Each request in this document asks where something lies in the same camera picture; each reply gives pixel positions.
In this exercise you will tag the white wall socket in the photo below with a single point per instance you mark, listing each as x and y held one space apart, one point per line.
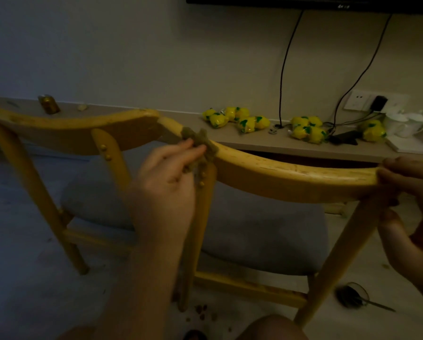
357 100

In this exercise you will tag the white cup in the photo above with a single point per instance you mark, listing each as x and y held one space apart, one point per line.
415 125

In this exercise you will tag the black plug adapter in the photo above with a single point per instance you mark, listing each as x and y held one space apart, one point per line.
378 102

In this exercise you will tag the white tray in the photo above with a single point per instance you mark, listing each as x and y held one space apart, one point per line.
409 144

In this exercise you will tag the small pale lump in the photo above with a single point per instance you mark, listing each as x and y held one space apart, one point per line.
82 107

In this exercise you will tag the brown abrasive scrub pad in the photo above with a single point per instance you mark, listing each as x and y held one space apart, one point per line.
202 139

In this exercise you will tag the black television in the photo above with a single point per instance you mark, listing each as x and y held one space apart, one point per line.
310 1

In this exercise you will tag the person's left fingers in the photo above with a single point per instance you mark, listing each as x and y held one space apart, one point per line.
176 150

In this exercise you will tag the person's right thumb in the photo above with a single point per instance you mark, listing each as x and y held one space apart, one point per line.
392 226

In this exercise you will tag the person's left hand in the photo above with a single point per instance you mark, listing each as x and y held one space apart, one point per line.
161 201

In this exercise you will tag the golden metal can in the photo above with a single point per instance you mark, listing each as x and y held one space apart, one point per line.
49 104

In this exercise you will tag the small white round object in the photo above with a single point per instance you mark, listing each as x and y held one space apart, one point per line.
272 130

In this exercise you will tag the wooden chair with grey seat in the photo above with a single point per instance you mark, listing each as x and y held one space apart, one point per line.
285 180

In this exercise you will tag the reddish crumbs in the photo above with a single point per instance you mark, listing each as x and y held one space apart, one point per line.
201 311

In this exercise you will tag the person's right hand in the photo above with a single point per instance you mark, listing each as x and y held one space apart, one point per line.
418 237

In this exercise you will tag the black flat device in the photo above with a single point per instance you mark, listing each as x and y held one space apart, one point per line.
344 137

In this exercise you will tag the row of yellow snack packets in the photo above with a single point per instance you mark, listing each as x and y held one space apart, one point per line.
305 132

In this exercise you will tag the person's left forearm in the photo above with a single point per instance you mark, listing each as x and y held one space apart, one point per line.
137 290

